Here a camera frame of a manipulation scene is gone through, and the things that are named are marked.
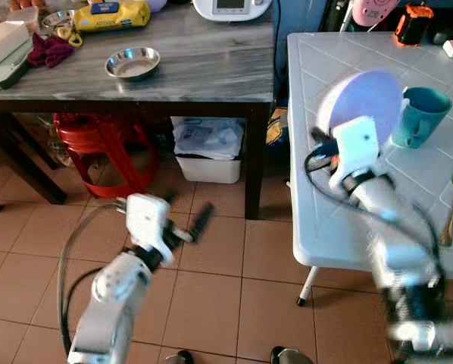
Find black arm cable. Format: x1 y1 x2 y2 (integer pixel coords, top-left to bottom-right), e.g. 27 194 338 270
56 200 130 359
303 147 441 253

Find white bin with bags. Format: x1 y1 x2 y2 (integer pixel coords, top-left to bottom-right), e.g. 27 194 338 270
170 115 245 185

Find steel bowl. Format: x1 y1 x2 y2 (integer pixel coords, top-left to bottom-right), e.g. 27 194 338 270
105 46 161 81

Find yellow packet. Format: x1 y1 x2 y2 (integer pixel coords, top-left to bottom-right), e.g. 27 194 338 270
73 0 152 33

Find orange and black device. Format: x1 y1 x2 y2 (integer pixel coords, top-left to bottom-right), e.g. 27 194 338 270
394 4 435 47

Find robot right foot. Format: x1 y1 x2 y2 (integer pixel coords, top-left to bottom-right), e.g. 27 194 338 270
270 346 315 364

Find white plastic folding table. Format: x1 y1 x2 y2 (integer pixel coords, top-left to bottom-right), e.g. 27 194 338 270
286 31 453 308

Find teal ceramic mug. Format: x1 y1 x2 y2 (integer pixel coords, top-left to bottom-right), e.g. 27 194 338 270
390 86 453 150

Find yellow-handled scissors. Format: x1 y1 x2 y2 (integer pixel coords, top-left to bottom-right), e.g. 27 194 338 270
57 26 84 49

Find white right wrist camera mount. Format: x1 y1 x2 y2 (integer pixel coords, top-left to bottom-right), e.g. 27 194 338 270
331 116 385 192

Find white sandwich maker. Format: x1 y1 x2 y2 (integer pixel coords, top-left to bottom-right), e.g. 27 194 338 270
0 20 33 91

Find small steel dish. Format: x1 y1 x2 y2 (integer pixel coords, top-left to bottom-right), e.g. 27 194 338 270
40 9 77 32

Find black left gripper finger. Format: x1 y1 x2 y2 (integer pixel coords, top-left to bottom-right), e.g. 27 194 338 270
186 202 215 245

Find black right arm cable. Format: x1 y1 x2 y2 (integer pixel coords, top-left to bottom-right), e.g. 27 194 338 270
303 147 441 253

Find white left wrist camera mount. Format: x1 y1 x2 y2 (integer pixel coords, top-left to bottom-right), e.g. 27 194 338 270
126 193 194 264

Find white kitchen appliance with display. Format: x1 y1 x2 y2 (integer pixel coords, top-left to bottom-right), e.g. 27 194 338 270
192 0 273 23

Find dark wooden marble-top table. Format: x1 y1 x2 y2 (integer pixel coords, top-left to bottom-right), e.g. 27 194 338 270
0 6 277 221

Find maroon cloth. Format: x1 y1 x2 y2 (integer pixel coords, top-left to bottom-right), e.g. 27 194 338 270
27 33 75 68

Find lavender round plate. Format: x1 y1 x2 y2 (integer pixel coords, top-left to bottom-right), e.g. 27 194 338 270
317 70 405 155

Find pink round appliance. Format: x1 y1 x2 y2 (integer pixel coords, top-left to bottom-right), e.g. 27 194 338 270
351 0 400 28

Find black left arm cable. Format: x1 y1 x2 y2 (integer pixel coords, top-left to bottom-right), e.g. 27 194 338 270
56 200 130 359

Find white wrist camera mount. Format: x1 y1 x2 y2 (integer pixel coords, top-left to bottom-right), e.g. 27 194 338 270
331 116 385 192
126 193 194 264

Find red plastic stool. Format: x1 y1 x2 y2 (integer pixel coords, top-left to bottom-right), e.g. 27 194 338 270
53 113 160 199

